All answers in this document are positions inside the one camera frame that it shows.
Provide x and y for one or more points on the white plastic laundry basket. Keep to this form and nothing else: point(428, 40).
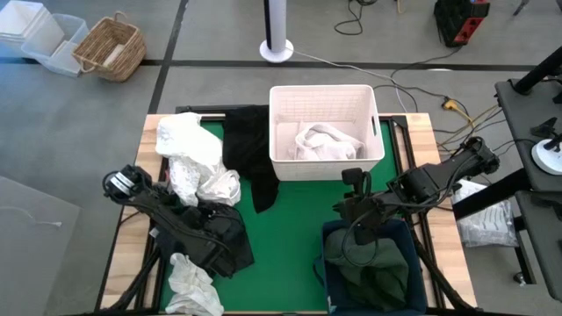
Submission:
point(325, 169)

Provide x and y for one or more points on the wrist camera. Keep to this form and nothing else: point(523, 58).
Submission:
point(352, 176)
point(193, 215)

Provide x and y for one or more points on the small metal floor foot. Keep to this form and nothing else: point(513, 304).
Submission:
point(519, 277)

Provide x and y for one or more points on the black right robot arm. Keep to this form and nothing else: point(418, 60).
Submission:
point(434, 175)

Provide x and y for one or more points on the large white shirt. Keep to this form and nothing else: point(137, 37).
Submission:
point(325, 142)

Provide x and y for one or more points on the dark green garment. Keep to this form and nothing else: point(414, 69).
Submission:
point(386, 272)

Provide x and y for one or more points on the clear plastic bag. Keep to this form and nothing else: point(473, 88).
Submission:
point(487, 226)

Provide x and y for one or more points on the stacked white plastic bins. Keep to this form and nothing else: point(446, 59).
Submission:
point(22, 22)

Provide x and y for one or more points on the black slanted pole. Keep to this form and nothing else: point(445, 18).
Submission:
point(540, 72)

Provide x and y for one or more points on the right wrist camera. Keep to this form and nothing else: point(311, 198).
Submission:
point(352, 176)

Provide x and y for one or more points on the navy blue fabric bin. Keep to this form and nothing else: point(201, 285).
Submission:
point(418, 281)

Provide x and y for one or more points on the black aluminium table frame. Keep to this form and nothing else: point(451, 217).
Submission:
point(197, 109)

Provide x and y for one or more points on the small white garment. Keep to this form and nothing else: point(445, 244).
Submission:
point(193, 285)

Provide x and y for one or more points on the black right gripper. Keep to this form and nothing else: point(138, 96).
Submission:
point(362, 210)

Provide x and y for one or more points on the black clamp mount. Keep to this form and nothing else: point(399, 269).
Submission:
point(544, 129)

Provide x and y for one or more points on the black and red crate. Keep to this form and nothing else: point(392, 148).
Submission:
point(458, 22)

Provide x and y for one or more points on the dark grey table panel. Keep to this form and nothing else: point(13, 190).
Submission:
point(544, 246)

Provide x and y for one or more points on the translucent floor sheet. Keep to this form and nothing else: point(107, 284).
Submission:
point(30, 246)

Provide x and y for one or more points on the wicker basket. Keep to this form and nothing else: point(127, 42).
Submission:
point(110, 46)

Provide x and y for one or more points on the black side table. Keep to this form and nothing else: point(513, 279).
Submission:
point(522, 131)

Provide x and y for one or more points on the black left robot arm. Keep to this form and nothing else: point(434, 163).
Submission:
point(175, 226)

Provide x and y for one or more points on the white tower fan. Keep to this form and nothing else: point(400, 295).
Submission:
point(277, 26)

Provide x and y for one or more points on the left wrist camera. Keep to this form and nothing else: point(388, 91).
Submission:
point(193, 215)

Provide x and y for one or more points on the large white lace garment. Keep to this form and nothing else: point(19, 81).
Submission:
point(184, 140)

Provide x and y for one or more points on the long black garment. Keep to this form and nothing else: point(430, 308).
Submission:
point(246, 140)

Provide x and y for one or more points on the clear plastic storage bin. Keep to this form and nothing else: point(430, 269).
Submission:
point(70, 39)

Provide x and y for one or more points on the green table mat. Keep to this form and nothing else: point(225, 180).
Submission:
point(285, 246)

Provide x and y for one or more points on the white round device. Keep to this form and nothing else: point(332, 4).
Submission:
point(549, 160)

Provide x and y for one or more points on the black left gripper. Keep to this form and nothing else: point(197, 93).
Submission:
point(217, 230)

